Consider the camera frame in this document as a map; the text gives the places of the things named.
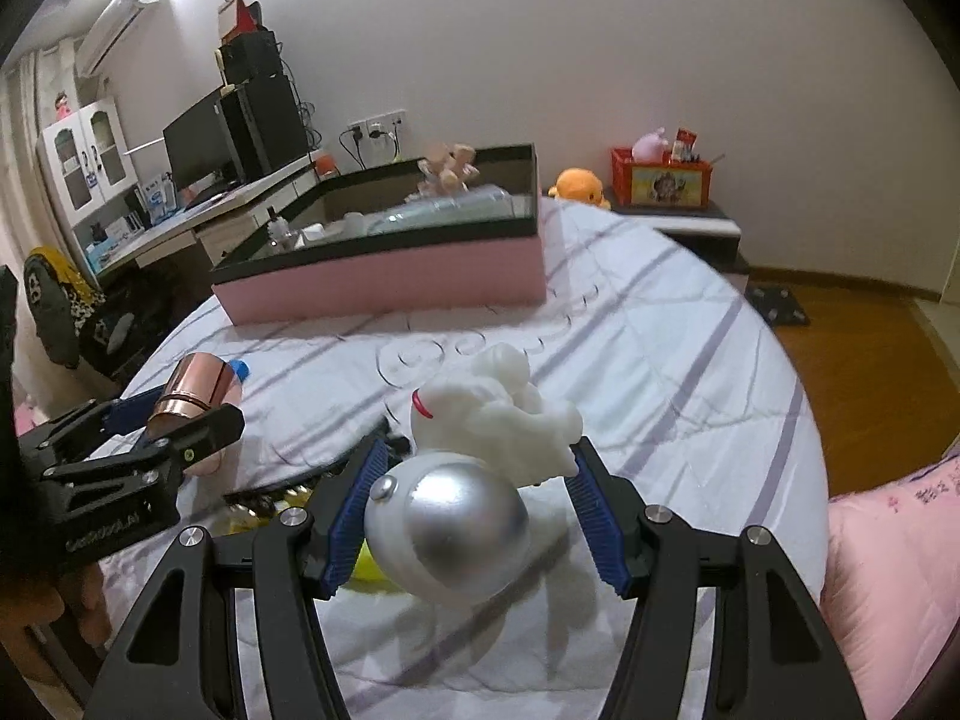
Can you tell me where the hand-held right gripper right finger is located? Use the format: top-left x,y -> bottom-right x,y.
566,436 -> 867,720

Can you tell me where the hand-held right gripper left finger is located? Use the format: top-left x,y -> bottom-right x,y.
88,435 -> 391,720

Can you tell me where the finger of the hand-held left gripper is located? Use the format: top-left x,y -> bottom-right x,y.
13,386 -> 164,466
41,403 -> 246,492

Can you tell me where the rose gold metal cup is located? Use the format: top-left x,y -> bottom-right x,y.
145,351 -> 245,440

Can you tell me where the white astronaut figure silver helmet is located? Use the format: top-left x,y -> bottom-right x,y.
362,343 -> 584,605

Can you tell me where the pink storage box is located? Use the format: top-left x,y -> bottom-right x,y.
210,142 -> 545,325

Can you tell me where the pink building block figure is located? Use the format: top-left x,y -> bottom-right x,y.
416,141 -> 481,196

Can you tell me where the person's left hand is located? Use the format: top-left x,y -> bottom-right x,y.
22,566 -> 110,661

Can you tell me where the yellow tube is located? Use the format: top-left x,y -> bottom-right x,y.
351,540 -> 395,592

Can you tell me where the black office chair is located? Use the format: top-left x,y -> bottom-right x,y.
75,270 -> 218,383

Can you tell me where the yellow black jacket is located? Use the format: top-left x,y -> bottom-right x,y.
22,247 -> 106,368

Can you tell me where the striped white tablecloth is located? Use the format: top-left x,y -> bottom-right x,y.
97,195 -> 830,720

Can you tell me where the blue white package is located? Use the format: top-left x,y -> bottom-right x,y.
142,172 -> 177,224

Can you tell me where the white desk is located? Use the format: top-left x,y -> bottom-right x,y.
86,154 -> 323,293

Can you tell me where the white glass door cabinet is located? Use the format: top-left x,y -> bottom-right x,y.
37,96 -> 140,230

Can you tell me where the beige curtain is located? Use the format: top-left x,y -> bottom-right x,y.
0,37 -> 83,293

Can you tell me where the black computer monitor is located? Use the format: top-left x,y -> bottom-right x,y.
163,99 -> 245,188

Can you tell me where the black metal plate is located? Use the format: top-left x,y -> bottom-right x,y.
750,283 -> 811,327

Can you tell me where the pink quilt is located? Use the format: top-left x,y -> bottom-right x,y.
817,442 -> 960,720

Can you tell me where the black computer tower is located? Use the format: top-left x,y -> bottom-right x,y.
217,75 -> 312,181

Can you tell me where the clear plastic case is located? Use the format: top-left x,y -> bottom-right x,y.
375,184 -> 515,230

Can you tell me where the orange octopus plush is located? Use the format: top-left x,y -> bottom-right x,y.
547,167 -> 612,209

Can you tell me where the red plastic crate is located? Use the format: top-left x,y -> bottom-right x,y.
610,146 -> 713,209

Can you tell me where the black speaker box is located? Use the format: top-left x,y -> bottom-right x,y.
220,30 -> 284,85

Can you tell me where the pink plush toy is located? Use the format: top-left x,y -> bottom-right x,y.
632,126 -> 672,162

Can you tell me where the white air conditioner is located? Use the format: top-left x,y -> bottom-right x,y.
75,0 -> 162,76

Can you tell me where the red folder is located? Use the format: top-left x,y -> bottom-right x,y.
217,0 -> 263,42

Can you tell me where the white wall socket strip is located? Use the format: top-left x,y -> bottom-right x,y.
346,111 -> 408,140

